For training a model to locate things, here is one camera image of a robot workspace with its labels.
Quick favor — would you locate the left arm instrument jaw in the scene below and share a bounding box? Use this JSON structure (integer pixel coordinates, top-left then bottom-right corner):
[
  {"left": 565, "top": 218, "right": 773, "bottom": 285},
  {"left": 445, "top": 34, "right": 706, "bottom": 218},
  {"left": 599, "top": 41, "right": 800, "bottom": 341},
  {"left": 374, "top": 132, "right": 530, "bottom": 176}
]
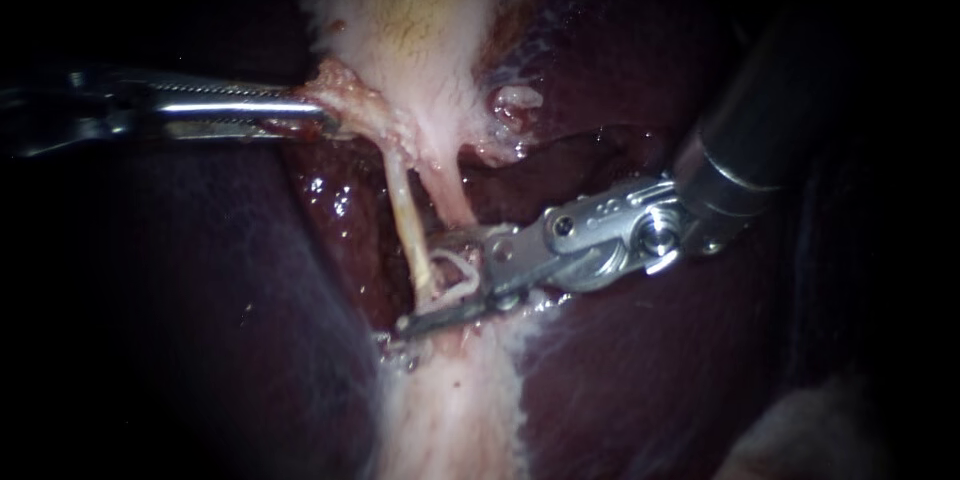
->
[
  {"left": 143, "top": 71, "right": 337, "bottom": 121},
  {"left": 159, "top": 118, "right": 340, "bottom": 145}
]

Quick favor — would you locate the thin tube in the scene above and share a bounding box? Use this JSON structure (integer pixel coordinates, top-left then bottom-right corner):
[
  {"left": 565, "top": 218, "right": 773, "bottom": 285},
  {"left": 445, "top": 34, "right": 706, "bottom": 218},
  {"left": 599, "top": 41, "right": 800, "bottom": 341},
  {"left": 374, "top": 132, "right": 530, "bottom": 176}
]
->
[
  {"left": 380, "top": 148, "right": 438, "bottom": 310},
  {"left": 416, "top": 158, "right": 479, "bottom": 230}
]

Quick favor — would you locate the dark red liver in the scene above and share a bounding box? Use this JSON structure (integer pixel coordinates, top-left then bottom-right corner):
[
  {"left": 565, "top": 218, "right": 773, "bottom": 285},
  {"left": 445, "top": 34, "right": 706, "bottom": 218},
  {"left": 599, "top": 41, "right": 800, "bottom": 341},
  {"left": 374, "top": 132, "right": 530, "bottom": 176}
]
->
[{"left": 112, "top": 0, "right": 849, "bottom": 480}]

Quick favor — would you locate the right arm instrument jaw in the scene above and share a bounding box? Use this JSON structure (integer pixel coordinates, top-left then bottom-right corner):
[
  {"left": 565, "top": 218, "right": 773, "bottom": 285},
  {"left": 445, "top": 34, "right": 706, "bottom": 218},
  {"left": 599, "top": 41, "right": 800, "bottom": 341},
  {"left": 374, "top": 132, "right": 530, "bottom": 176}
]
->
[
  {"left": 395, "top": 292, "right": 522, "bottom": 340},
  {"left": 422, "top": 223, "right": 498, "bottom": 258}
]

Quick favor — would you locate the left arm instrument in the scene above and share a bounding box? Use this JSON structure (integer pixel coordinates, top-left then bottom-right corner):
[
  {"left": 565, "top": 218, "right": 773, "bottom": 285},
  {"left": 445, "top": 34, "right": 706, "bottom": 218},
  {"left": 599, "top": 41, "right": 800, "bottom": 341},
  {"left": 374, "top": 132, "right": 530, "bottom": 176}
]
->
[{"left": 0, "top": 65, "right": 155, "bottom": 160}]

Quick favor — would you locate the right arm instrument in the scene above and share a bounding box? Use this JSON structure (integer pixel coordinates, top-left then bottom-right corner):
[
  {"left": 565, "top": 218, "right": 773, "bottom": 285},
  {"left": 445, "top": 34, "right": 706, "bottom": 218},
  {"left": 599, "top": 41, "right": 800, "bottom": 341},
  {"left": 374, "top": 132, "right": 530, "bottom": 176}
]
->
[{"left": 479, "top": 131, "right": 783, "bottom": 310}]

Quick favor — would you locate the gallbladder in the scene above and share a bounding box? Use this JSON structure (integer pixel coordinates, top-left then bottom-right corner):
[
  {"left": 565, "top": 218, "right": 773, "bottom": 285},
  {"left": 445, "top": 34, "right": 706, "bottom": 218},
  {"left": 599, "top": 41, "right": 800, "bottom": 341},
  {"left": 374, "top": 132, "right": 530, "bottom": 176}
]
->
[{"left": 296, "top": 0, "right": 545, "bottom": 170}]

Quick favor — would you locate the white clip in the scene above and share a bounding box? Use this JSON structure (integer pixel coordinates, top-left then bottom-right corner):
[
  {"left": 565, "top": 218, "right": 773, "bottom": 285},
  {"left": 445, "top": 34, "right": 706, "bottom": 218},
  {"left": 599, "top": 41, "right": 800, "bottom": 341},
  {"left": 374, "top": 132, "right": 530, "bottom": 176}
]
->
[{"left": 419, "top": 247, "right": 483, "bottom": 314}]

